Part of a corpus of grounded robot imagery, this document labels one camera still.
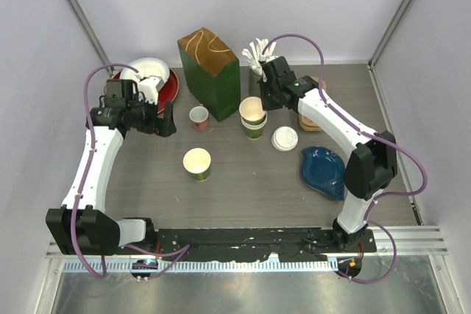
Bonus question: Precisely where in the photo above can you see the blue leaf-shaped dish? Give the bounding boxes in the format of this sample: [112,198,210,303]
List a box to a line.
[299,146,346,201]

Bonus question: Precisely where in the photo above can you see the stack of green paper cups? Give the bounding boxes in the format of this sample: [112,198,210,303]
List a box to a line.
[238,96,267,140]

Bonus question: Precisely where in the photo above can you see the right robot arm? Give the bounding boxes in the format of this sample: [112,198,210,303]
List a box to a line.
[258,57,397,251]

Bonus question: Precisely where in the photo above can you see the green paper bag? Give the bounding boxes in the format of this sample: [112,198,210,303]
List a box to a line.
[177,27,241,122]

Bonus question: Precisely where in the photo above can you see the white paper plate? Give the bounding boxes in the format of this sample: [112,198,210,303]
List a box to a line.
[119,57,170,91]

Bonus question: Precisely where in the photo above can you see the white wrapped straws bundle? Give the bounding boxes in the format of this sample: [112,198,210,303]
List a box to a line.
[242,38,277,74]

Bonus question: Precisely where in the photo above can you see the grey straw holder cup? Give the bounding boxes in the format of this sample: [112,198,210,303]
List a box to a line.
[248,69,263,98]

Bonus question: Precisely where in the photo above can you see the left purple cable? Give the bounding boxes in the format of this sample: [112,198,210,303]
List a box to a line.
[71,63,189,289]

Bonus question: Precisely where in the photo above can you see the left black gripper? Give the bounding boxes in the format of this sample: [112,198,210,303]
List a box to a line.
[127,94,176,137]

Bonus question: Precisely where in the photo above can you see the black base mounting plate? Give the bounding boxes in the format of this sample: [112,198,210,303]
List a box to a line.
[133,227,377,263]

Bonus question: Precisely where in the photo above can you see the cardboard cup carrier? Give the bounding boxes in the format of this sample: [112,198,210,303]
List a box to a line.
[297,76,326,132]

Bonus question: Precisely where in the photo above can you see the red round tray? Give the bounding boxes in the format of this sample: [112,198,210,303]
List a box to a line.
[103,68,180,115]

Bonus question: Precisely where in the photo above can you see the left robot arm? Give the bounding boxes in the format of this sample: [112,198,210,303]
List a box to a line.
[46,76,177,255]

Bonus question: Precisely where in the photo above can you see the stack of white lids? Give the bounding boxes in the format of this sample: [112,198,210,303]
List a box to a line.
[271,126,298,152]

